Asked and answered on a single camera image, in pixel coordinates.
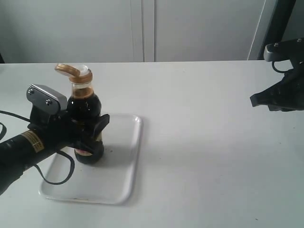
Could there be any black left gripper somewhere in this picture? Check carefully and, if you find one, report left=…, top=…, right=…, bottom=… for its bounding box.
left=27, top=111, right=110, bottom=154

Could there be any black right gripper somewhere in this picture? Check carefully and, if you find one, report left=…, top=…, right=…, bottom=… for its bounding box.
left=250, top=38, right=304, bottom=112

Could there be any dark soy sauce bottle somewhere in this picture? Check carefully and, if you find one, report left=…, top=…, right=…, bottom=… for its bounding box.
left=55, top=64, right=104, bottom=165

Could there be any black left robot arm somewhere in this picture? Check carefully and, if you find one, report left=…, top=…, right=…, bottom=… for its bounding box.
left=0, top=112, right=110, bottom=193

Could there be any white rectangular plastic tray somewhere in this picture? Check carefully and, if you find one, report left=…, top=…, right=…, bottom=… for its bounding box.
left=39, top=114, right=143, bottom=205

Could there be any white cabinet with doors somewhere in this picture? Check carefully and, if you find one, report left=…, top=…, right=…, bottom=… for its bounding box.
left=0, top=0, right=277, bottom=63

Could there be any black right camera cable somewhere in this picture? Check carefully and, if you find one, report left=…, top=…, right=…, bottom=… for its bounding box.
left=271, top=60, right=293, bottom=73

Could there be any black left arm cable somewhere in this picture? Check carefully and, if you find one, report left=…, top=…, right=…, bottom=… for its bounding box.
left=0, top=110, right=76, bottom=185

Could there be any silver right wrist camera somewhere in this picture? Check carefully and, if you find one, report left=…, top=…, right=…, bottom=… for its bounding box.
left=263, top=38, right=304, bottom=62

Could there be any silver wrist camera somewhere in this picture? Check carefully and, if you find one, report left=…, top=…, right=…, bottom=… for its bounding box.
left=27, top=84, right=67, bottom=115
left=263, top=38, right=304, bottom=62

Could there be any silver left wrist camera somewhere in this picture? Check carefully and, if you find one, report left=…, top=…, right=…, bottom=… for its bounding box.
left=27, top=84, right=67, bottom=115

